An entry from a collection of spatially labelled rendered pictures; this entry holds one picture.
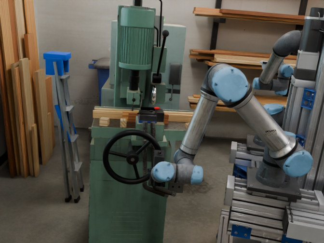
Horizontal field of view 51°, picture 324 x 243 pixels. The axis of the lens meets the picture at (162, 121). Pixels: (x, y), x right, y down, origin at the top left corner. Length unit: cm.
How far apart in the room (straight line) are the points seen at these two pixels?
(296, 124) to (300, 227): 49
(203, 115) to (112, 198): 84
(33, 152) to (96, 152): 148
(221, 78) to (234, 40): 312
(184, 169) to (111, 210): 79
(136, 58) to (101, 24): 244
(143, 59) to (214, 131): 281
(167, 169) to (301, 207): 64
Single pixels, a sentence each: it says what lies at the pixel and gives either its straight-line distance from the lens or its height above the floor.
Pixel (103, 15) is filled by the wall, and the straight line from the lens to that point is 422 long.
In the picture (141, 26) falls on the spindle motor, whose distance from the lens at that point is 179.
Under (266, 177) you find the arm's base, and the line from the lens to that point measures 156.
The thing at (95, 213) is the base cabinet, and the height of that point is 38.
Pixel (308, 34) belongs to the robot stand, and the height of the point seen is 145.
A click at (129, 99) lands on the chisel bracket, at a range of 188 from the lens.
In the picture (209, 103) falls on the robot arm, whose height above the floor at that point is 116.
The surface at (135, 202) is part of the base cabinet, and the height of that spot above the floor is 45.
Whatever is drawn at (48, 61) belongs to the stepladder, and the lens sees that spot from 257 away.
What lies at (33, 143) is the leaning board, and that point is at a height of 32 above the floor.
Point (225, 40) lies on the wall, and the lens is 428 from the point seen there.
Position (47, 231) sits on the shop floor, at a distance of 259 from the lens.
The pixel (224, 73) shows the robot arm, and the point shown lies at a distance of 120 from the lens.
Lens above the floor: 149
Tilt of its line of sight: 17 degrees down
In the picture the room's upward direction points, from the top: 5 degrees clockwise
